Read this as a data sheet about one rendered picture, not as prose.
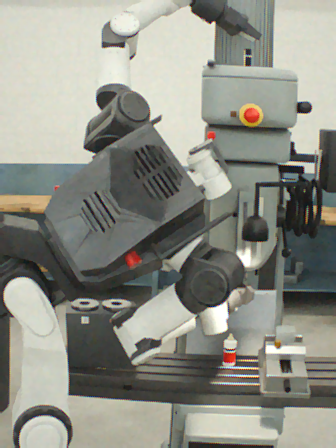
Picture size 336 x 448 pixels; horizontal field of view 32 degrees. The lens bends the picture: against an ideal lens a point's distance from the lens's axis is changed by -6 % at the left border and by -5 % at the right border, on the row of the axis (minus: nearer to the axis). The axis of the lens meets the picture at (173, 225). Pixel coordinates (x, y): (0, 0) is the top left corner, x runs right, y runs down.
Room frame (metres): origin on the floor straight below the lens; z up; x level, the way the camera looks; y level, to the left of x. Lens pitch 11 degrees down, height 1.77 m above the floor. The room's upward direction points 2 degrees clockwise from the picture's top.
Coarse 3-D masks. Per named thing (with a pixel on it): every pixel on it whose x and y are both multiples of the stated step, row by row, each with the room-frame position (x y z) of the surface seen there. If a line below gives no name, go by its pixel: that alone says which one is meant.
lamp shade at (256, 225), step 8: (256, 216) 1.56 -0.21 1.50; (248, 224) 1.54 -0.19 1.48; (256, 224) 1.53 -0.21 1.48; (264, 224) 1.54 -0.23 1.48; (248, 232) 1.54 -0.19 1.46; (256, 232) 1.53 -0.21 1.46; (264, 232) 1.53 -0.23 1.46; (248, 240) 1.54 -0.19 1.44; (256, 240) 1.53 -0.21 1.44; (264, 240) 1.54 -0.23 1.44
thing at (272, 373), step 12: (264, 336) 1.83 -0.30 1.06; (300, 336) 1.79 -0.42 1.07; (264, 348) 1.79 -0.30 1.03; (264, 360) 1.74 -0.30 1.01; (276, 360) 1.69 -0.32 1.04; (288, 360) 1.74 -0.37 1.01; (264, 372) 1.70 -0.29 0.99; (276, 372) 1.60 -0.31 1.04; (288, 372) 1.62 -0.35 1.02; (300, 372) 1.59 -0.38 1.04; (264, 384) 1.62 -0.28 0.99; (276, 384) 1.57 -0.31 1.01; (300, 384) 1.57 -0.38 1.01; (264, 396) 1.57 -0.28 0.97; (276, 396) 1.57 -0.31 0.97; (288, 396) 1.57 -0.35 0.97; (300, 396) 1.56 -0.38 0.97
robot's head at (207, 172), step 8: (200, 160) 1.41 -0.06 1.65; (208, 160) 1.41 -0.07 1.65; (200, 168) 1.41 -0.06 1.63; (208, 168) 1.41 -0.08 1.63; (216, 168) 1.42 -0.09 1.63; (192, 176) 1.41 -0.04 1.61; (200, 176) 1.41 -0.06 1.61; (208, 176) 1.41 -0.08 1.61; (216, 176) 1.41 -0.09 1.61; (224, 176) 1.43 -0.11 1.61; (208, 184) 1.41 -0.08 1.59; (216, 184) 1.41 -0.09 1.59; (224, 184) 1.42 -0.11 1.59; (208, 192) 1.42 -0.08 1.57; (216, 192) 1.41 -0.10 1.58; (224, 192) 1.41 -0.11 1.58
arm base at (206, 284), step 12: (192, 252) 1.29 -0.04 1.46; (204, 252) 1.30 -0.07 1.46; (216, 252) 1.36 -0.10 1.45; (228, 252) 1.35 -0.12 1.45; (192, 264) 1.24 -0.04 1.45; (204, 264) 1.24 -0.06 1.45; (216, 264) 1.23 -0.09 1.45; (192, 276) 1.24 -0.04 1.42; (204, 276) 1.23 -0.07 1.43; (216, 276) 1.22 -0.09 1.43; (228, 276) 1.22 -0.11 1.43; (180, 288) 1.26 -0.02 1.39; (192, 288) 1.24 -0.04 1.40; (204, 288) 1.23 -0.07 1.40; (216, 288) 1.22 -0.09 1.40; (228, 288) 1.22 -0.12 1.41; (192, 300) 1.24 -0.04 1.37; (204, 300) 1.23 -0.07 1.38; (216, 300) 1.22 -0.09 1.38
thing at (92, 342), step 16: (80, 304) 1.80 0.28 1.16; (96, 304) 1.80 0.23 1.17; (112, 304) 1.82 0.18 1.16; (128, 304) 1.82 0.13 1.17; (80, 320) 1.75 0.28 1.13; (96, 320) 1.75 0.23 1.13; (80, 336) 1.75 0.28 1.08; (96, 336) 1.75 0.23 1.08; (112, 336) 1.76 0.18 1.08; (80, 352) 1.75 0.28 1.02; (96, 352) 1.75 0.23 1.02; (112, 352) 1.76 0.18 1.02
